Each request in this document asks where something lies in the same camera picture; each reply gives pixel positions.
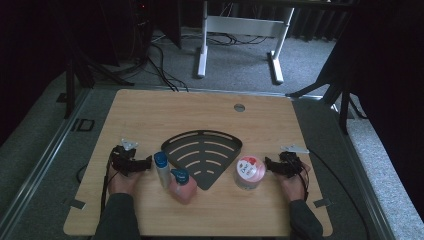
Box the right hand-held gripper cable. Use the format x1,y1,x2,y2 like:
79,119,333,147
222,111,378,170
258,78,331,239
299,148,371,240

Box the black cable loop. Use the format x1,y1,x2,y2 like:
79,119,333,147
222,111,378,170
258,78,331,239
75,163,88,184

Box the left hand-held gripper cable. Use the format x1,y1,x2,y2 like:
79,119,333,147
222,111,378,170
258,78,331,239
99,156,116,218

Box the hand-held gripper cable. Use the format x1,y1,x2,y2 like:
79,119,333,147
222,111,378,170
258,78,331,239
299,148,371,240
99,156,116,218

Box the person's right hand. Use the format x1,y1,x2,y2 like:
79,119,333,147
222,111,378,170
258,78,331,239
274,163,312,203

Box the pink jar with white lid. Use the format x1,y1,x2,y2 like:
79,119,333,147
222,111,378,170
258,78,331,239
234,155,267,191

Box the pink pump bottle blue cap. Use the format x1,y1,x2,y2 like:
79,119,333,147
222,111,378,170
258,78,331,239
168,168,198,205

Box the dark curtain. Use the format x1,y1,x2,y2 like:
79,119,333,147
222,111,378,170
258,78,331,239
0,0,68,144
349,0,424,208

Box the dark computer tower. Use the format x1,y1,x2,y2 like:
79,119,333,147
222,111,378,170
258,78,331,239
126,0,156,61

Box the metal floor rail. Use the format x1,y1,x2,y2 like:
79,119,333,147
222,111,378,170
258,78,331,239
331,103,396,240
0,88,91,234

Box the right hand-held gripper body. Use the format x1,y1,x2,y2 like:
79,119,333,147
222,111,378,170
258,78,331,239
279,143,310,178

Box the black slotted corner shelf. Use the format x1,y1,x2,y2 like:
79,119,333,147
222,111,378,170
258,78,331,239
160,129,244,191

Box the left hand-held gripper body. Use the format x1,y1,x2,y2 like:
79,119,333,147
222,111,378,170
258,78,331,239
109,138,139,178

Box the black floor cables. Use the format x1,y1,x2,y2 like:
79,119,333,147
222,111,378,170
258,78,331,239
146,43,189,93

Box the person's left hand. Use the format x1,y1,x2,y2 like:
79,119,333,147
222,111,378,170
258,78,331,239
108,166,141,196

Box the black metal stand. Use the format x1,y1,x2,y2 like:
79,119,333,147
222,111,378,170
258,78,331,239
286,43,368,134
63,49,134,119

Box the grey bottle with blue cap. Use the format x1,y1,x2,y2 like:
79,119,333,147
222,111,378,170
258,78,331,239
153,151,172,191

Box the black cable bundle under desk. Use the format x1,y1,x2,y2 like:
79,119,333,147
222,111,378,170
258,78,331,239
186,31,268,46

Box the white desk frame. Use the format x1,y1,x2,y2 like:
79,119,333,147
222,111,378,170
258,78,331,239
196,0,296,85

